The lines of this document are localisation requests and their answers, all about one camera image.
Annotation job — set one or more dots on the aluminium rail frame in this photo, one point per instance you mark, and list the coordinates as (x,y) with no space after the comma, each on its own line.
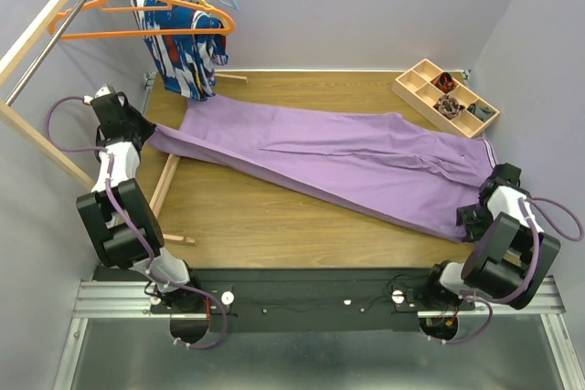
(238,224)

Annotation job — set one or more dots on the patterned rolled item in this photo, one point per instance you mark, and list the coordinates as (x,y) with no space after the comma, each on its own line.
(449,107)

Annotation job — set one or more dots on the metal hanging rod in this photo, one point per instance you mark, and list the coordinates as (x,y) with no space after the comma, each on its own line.
(29,37)

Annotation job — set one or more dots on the blue white patterned garment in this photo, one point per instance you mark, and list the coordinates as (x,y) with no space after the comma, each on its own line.
(187,64)

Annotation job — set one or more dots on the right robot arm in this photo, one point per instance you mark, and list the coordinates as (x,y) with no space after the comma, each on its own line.
(512,253)

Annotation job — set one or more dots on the orange plastic hanger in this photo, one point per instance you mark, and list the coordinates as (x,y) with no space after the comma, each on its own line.
(154,17)

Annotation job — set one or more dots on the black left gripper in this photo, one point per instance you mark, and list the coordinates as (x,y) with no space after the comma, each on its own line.
(147,127)

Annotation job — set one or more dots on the red black rolled item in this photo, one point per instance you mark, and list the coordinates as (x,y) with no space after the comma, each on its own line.
(444,82)

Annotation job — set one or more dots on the wooden compartment tray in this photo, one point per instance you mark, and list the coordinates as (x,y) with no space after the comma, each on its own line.
(415,88)

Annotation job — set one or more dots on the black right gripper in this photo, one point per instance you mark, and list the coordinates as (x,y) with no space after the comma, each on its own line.
(464,216)

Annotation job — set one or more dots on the black mounting base plate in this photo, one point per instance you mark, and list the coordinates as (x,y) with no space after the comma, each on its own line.
(283,300)

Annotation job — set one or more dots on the grey rolled item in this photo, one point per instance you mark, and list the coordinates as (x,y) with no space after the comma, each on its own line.
(481,112)

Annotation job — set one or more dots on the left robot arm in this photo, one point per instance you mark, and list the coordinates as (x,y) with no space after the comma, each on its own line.
(118,218)

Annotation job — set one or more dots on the purple trousers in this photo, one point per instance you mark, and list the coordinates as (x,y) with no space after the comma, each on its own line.
(380,165)

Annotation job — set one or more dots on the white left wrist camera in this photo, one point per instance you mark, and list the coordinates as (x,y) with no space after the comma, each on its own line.
(104,90)

